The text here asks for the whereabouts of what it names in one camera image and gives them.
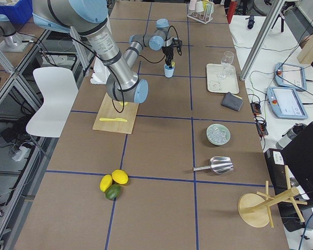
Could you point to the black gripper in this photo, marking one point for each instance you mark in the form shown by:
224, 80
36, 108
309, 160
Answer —
168, 52

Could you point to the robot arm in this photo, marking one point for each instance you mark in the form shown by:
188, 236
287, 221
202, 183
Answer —
12, 40
89, 18

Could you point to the light blue cup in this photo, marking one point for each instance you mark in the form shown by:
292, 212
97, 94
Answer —
168, 71

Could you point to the cream bear tray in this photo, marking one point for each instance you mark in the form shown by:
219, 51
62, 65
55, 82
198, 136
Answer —
216, 84

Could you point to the clear wine glass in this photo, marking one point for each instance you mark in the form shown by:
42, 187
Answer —
226, 60

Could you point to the grey folded cloth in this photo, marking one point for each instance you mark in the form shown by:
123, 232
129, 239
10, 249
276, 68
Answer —
232, 101

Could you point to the red cylinder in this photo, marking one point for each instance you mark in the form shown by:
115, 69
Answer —
231, 10

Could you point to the wooden cutting board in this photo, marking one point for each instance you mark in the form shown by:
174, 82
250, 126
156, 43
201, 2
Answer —
115, 116

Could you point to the yellow plastic knife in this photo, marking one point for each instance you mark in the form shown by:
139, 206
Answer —
113, 119

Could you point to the green bowl of ice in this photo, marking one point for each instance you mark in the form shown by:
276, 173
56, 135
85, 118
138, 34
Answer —
218, 134

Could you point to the white chair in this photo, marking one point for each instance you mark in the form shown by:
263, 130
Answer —
59, 90

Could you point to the metal ice scoop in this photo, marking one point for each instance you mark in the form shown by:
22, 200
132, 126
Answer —
218, 165

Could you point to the far blue teach pendant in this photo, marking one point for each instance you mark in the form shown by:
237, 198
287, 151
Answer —
291, 76

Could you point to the blue teach pendant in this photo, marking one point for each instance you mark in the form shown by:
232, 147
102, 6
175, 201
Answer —
291, 76
285, 103

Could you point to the near blue teach pendant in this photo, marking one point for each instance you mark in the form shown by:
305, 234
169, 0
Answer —
285, 103

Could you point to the green lime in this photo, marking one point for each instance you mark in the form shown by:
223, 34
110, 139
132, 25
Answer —
113, 192

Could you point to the blue storage crate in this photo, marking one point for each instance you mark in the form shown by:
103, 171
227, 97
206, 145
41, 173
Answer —
20, 13

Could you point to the black monitor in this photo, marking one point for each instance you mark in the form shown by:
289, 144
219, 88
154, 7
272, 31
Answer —
298, 156

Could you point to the wooden mug tree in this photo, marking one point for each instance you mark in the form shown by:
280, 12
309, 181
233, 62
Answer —
255, 210

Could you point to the white wire cup rack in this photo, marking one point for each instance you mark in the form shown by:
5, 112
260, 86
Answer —
201, 11

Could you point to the aluminium frame post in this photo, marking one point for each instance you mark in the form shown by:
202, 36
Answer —
268, 24

